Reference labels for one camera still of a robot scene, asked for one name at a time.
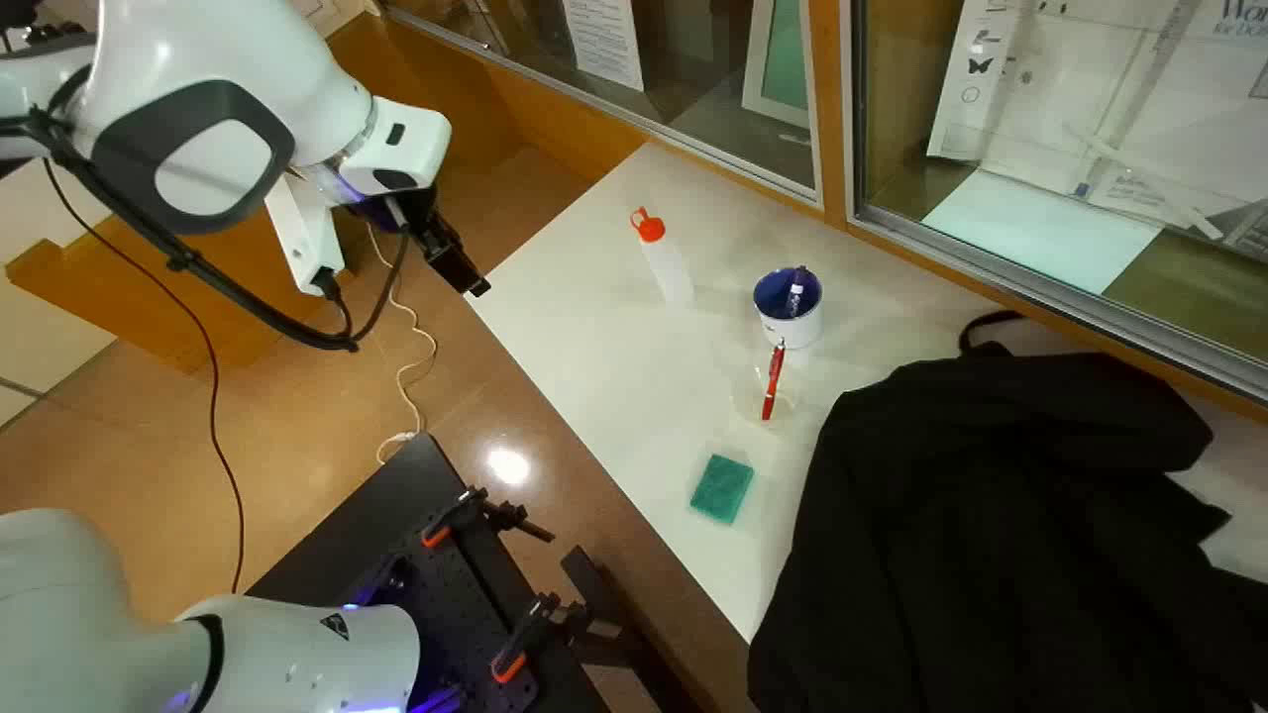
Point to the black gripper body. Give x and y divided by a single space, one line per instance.
422 228

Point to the green sponge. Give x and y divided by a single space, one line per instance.
721 488

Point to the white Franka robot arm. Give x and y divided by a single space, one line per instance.
251 82

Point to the white bottle orange cap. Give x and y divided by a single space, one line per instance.
662 264

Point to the orange black clamp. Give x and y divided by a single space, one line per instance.
477 517
539 634

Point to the white printed paper sheet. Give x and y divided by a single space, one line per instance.
603 42

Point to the orange wooden cabinet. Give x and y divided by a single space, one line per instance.
121 298

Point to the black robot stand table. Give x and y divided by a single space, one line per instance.
422 595

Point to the white cup blue rim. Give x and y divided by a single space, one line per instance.
790 322

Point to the red marker pen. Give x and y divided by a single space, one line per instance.
772 383

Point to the marker with grey cap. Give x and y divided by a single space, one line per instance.
796 296

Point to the green framed board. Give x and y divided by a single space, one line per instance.
780 62

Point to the white poster with butterflies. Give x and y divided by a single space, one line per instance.
976 82

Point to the light blue paper sheet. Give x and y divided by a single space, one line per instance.
1043 231

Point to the black cloth jacket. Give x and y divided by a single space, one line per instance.
1002 529

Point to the large white drawing sheet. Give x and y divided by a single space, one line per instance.
1161 119

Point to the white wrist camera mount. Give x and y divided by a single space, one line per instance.
305 231

